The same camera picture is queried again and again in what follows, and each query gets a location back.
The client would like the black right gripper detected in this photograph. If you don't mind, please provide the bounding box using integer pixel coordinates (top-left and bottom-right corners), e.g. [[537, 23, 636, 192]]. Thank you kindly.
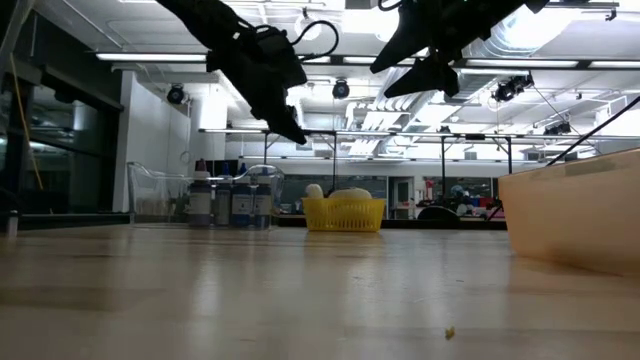
[[369, 0, 549, 100]]

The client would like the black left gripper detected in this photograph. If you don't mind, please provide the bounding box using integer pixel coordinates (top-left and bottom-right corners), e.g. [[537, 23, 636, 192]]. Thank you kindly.
[[206, 26, 310, 147]]

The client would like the blue ink bottle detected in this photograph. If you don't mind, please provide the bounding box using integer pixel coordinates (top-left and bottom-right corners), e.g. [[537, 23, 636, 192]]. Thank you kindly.
[[231, 162, 254, 229], [213, 162, 234, 227], [252, 167, 274, 230]]

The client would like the small patterned bowl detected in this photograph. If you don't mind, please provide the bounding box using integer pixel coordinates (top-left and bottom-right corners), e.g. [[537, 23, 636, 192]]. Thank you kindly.
[[327, 186, 374, 201]]

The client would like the purple ink bottle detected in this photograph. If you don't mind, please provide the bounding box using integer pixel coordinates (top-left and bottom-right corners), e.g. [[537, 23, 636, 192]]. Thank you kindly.
[[187, 158, 215, 227]]

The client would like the yellow plastic basket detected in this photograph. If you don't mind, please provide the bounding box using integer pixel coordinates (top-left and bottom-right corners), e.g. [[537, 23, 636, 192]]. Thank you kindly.
[[301, 197, 388, 233]]

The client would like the long ceiling light strip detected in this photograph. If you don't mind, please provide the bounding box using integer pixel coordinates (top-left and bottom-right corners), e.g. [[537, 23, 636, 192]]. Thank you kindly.
[[94, 51, 640, 70]]

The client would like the black round chair back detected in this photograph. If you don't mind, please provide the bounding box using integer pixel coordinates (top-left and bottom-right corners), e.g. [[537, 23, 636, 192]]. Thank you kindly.
[[416, 204, 462, 224]]

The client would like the clear plastic bin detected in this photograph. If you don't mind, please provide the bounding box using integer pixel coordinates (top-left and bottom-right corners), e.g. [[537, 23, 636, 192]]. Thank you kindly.
[[125, 160, 285, 227]]

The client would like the black metal frame rig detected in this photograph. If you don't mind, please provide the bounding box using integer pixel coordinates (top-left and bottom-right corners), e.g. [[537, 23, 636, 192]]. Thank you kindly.
[[260, 128, 515, 201]]

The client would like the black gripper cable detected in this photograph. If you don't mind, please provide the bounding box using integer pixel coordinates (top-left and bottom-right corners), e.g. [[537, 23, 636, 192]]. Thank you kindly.
[[289, 19, 341, 64]]

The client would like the silver ventilation duct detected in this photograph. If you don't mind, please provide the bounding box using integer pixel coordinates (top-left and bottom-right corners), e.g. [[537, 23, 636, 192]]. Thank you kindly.
[[449, 0, 581, 106]]

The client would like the black table frame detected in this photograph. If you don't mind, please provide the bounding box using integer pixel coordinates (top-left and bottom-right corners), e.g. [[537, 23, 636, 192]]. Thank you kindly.
[[0, 212, 509, 232]]

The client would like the yellow extension cable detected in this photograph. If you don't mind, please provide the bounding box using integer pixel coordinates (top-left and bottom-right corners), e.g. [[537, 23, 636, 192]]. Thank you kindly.
[[7, 49, 46, 192]]

